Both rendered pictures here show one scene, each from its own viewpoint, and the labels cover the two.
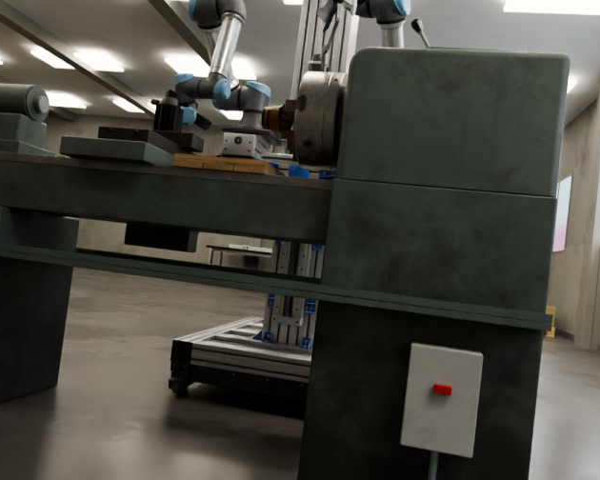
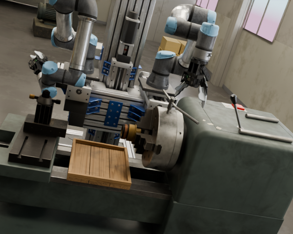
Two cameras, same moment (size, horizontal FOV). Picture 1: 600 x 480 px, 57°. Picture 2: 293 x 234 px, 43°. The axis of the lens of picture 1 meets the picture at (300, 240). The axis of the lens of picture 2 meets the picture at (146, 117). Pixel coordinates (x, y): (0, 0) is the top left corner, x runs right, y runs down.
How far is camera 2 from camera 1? 1.49 m
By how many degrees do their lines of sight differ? 34
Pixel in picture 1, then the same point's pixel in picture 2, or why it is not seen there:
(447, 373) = not seen: outside the picture
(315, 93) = (167, 144)
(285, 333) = not seen: hidden behind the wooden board
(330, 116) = (175, 159)
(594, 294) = (228, 56)
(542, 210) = (276, 224)
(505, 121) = (272, 183)
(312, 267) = not seen: hidden behind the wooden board
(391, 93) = (217, 162)
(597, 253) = (236, 32)
